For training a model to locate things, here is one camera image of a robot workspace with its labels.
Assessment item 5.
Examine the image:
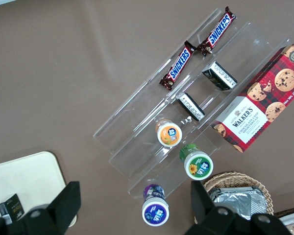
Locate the small black snack box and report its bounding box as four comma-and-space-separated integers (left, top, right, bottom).
0, 193, 25, 225
175, 92, 206, 122
202, 61, 238, 92

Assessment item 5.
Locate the aluminium foil tray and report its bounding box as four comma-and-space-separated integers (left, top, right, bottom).
208, 186, 267, 221

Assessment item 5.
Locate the purple lid candy jar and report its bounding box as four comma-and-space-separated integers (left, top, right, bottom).
141, 184, 170, 226

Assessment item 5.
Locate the clear acrylic tiered stand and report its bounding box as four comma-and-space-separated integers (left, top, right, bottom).
93, 8, 294, 199

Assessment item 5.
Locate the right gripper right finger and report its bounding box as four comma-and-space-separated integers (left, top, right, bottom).
186, 181, 236, 235

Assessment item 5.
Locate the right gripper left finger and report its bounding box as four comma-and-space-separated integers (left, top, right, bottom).
24, 181, 82, 235

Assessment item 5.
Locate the orange lid candy jar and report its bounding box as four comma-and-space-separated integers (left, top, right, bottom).
155, 118, 183, 147

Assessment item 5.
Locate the Snickers chocolate bar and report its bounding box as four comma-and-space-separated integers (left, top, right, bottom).
197, 6, 237, 57
159, 41, 196, 91

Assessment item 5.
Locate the cream plastic tray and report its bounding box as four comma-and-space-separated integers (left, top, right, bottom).
0, 151, 78, 229

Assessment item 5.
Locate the red Walkers shortbread box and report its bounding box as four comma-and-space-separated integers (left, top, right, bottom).
210, 44, 294, 154

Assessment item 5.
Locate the light oval wicker basket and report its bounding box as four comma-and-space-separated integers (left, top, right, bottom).
202, 172, 274, 221

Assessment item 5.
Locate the green lid candy jar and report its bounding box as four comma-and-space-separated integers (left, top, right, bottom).
179, 143, 213, 181

